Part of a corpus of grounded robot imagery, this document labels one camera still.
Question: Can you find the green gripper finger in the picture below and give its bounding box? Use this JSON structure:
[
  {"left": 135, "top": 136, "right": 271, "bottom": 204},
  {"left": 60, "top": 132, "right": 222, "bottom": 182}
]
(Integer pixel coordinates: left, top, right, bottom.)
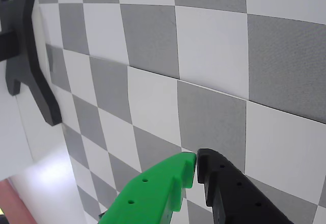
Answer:
[{"left": 97, "top": 152, "right": 197, "bottom": 224}]

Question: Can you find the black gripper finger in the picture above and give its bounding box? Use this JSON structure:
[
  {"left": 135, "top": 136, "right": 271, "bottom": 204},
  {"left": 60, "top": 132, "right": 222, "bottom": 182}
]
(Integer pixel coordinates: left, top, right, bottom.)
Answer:
[{"left": 195, "top": 148, "right": 294, "bottom": 224}]

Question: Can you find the grey white checkered mat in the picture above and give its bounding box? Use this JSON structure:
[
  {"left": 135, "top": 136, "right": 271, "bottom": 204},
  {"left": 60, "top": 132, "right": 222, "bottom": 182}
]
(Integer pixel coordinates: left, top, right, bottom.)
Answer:
[{"left": 34, "top": 0, "right": 326, "bottom": 224}]

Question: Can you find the black stand base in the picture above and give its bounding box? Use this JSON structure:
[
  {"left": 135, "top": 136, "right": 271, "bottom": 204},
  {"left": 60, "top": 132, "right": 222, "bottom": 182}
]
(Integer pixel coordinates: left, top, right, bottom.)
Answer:
[{"left": 0, "top": 0, "right": 63, "bottom": 127}]

